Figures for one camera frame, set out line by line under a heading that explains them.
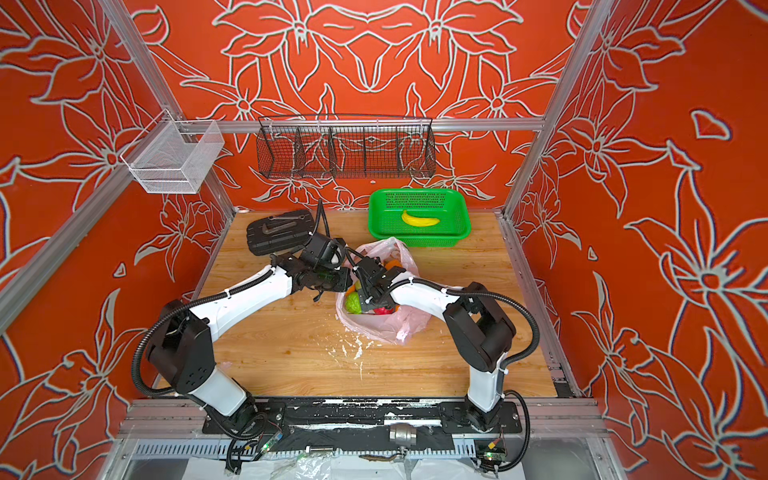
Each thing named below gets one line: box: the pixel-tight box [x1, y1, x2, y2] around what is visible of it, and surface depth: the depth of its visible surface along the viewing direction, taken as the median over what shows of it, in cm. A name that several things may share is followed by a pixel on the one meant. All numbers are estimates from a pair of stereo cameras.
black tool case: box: [246, 209, 315, 255], surface depth 107 cm
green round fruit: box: [345, 291, 363, 315], surface depth 89 cm
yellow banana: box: [401, 210, 440, 227], surface depth 116 cm
